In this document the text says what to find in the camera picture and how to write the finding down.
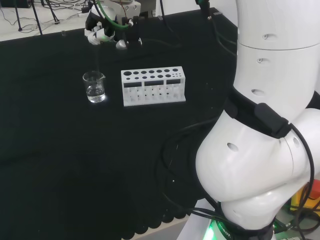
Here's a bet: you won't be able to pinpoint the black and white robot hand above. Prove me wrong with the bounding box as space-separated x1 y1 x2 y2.
84 0 144 52

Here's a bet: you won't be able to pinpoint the clear glass rod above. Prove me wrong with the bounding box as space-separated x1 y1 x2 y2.
94 42 101 76

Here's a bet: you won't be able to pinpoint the white test tube rack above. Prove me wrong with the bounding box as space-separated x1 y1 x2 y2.
120 65 187 108

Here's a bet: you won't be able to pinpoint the glass beaker with water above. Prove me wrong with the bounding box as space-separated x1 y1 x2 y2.
82 70 107 104

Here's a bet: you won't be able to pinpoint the dark grey box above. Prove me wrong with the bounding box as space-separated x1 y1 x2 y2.
138 9 157 19

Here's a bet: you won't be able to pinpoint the black tripod leg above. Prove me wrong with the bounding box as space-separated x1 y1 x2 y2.
13 0 24 32
47 0 61 25
29 0 44 36

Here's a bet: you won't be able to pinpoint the black bench cloth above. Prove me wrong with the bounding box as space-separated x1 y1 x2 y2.
0 6 240 240

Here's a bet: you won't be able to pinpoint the yellow stop button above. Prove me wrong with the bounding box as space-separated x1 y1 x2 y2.
289 177 320 214

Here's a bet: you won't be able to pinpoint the green cable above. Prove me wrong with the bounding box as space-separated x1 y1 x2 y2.
91 0 134 30

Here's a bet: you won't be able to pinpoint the thin black cable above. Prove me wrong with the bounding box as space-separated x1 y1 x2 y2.
158 0 182 49

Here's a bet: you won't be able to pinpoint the black cable with plug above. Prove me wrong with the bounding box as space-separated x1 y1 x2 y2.
194 0 239 58

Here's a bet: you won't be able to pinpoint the black cable loops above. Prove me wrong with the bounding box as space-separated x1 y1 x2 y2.
156 117 227 226

